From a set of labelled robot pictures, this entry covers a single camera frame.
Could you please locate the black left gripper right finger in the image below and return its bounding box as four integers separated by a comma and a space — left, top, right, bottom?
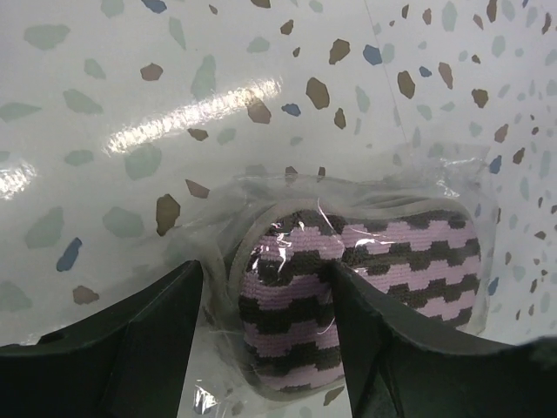
324, 262, 556, 417

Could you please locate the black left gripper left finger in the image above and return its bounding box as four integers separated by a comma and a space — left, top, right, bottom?
1, 261, 203, 417

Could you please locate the purple wavy sponge pack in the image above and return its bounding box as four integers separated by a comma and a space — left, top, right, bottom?
165, 143, 495, 417

